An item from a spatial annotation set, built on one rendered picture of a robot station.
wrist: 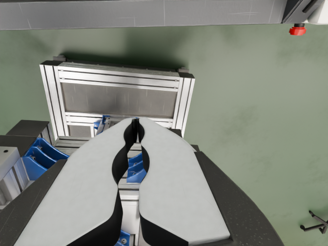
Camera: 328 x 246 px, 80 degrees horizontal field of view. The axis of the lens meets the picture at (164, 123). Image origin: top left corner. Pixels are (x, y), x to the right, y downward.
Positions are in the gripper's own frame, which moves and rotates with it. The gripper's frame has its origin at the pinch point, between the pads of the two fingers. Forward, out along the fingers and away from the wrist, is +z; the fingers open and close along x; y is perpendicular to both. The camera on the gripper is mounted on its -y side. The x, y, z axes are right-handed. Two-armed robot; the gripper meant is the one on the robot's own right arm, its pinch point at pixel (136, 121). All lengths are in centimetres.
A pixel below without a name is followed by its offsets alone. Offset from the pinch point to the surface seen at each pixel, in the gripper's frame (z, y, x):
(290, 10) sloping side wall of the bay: 25.0, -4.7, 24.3
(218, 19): 26.4, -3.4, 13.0
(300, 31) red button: 40, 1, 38
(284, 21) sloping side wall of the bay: 26.2, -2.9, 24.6
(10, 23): 26.3, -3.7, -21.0
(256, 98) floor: 121, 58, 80
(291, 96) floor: 121, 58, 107
